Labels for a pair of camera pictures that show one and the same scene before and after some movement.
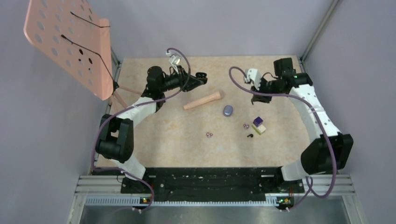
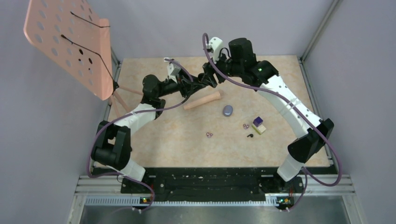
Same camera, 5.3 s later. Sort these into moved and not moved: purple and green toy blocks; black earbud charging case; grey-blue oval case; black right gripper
Moved: black right gripper
Not moved: grey-blue oval case; black earbud charging case; purple and green toy blocks
